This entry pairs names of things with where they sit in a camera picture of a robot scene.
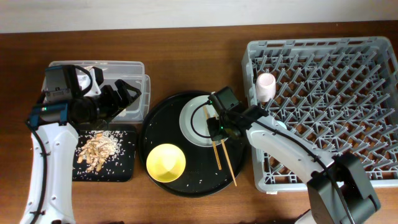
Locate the black rectangular tray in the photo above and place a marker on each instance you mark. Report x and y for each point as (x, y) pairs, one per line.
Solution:
(120, 170)

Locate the pink cup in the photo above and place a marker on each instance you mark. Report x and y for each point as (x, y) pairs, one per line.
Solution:
(265, 87)

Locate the grey plate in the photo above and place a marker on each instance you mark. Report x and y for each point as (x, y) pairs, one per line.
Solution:
(199, 121)

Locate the wooden chopstick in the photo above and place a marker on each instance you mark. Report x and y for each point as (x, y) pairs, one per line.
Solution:
(214, 149)
(228, 162)

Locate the grey dishwasher rack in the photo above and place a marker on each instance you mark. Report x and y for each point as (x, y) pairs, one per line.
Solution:
(338, 94)

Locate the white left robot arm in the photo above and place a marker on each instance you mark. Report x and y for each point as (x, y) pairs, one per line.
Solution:
(67, 124)

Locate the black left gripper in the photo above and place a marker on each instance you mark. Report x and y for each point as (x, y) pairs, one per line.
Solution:
(109, 100)

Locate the yellow bowl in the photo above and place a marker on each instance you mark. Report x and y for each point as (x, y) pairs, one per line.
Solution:
(165, 163)

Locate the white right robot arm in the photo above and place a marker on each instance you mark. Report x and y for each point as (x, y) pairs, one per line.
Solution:
(338, 187)

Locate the blue cup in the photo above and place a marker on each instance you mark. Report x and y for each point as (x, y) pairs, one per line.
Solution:
(281, 124)

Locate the round black tray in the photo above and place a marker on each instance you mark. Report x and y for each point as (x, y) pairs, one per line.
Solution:
(201, 176)

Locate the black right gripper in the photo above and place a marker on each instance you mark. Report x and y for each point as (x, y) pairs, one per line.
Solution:
(213, 131)

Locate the food scraps and rice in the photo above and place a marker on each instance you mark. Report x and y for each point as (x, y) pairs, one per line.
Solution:
(100, 148)

